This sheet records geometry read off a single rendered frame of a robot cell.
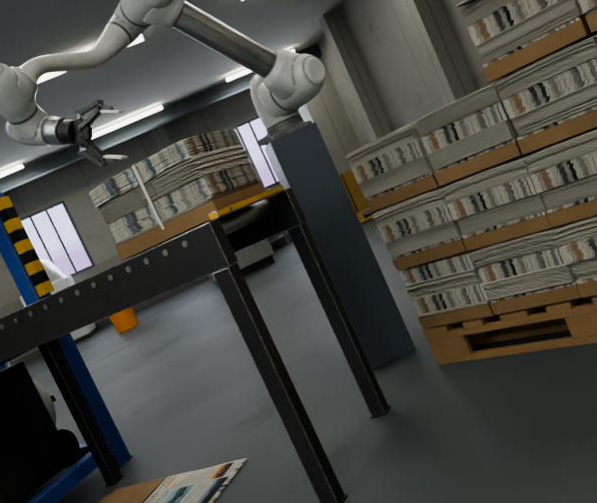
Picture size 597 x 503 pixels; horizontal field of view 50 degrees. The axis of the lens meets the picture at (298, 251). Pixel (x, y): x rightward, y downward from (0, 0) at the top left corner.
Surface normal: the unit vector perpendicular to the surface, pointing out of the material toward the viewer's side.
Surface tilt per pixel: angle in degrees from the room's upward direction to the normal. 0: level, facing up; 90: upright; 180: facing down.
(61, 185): 90
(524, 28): 90
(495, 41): 90
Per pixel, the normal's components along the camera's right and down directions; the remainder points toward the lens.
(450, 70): 0.15, 0.02
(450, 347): -0.61, 0.34
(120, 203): -0.40, 0.26
